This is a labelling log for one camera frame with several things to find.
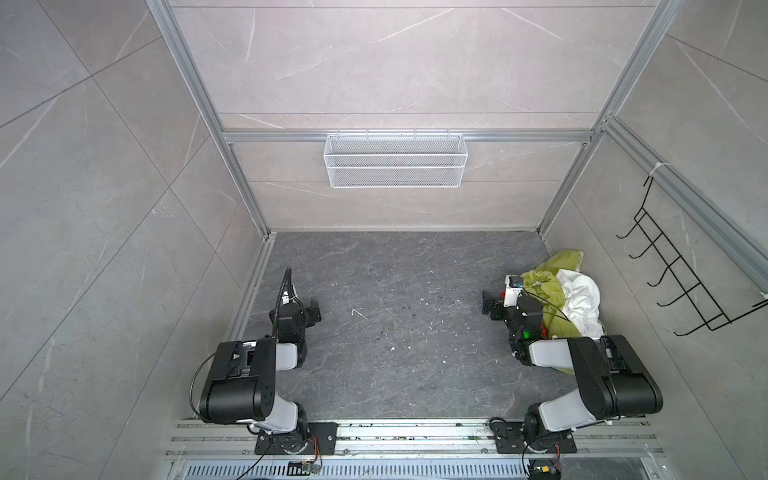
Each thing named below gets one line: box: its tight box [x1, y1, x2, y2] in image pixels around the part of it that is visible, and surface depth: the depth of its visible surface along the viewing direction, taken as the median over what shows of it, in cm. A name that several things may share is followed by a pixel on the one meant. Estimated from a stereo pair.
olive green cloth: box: [521, 250, 584, 375], surface depth 83 cm
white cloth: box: [557, 268, 604, 339], surface depth 85 cm
